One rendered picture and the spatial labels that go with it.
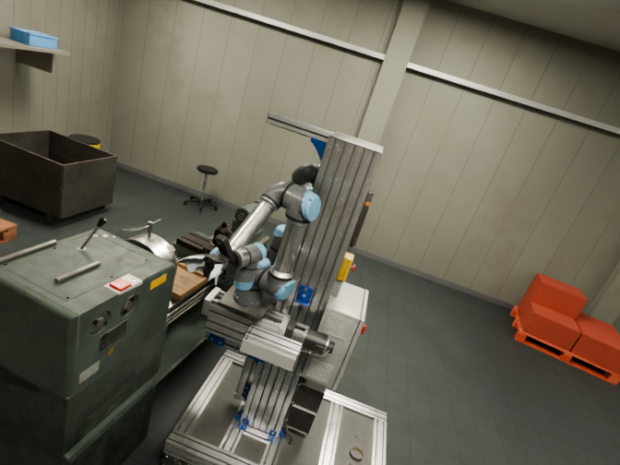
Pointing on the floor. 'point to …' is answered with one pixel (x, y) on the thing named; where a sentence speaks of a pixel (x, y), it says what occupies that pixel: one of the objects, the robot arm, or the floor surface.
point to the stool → (204, 185)
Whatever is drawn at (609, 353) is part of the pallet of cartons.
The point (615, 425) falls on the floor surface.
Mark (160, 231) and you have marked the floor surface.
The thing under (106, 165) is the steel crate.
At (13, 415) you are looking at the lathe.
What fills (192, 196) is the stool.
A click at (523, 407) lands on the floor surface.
